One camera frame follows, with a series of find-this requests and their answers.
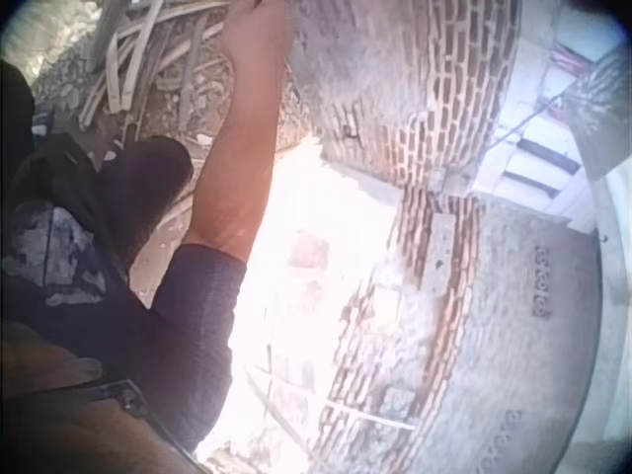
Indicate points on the thin white stick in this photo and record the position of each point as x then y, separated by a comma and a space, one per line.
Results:
365, 415

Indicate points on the white staircase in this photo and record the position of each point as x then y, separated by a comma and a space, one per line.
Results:
533, 163

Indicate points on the red brick wall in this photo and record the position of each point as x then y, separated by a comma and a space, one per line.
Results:
434, 99

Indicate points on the grey concrete block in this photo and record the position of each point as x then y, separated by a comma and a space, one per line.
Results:
439, 252

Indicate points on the person's legs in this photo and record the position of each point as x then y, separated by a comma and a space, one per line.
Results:
143, 182

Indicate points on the person's right hand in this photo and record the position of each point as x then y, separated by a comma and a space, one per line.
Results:
247, 6

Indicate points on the pile of wooden planks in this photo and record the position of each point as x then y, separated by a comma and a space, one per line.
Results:
143, 59

